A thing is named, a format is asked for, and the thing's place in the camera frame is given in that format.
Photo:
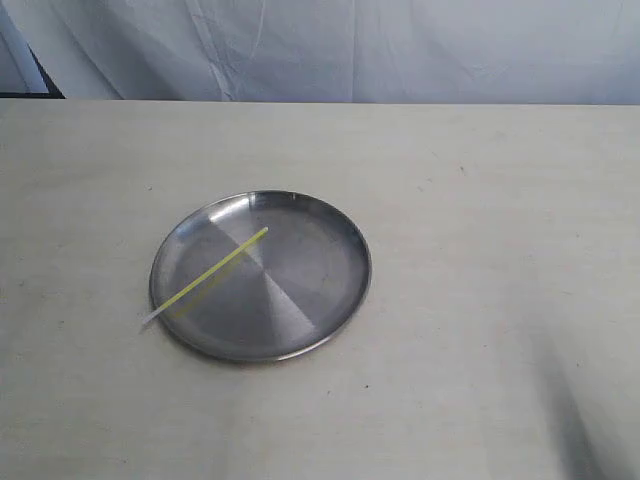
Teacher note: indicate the white backdrop sheet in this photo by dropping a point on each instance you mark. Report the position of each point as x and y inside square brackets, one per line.
[557, 52]

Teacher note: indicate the yellow plastic stick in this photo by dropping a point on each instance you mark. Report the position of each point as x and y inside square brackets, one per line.
[204, 276]

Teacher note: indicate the round stainless steel plate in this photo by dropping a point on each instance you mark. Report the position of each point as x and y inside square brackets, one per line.
[291, 291]

